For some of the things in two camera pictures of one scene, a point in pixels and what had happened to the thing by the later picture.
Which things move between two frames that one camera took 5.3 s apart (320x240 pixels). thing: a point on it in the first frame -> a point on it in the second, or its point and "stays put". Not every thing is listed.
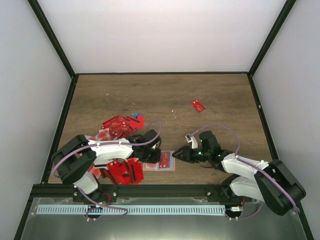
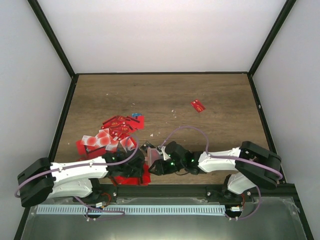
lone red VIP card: [198, 106] stays put
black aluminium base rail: [211, 191] stays put
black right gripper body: [195, 157] -> [169, 168]
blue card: [136, 114] stays put
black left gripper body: [148, 157] -> [129, 172]
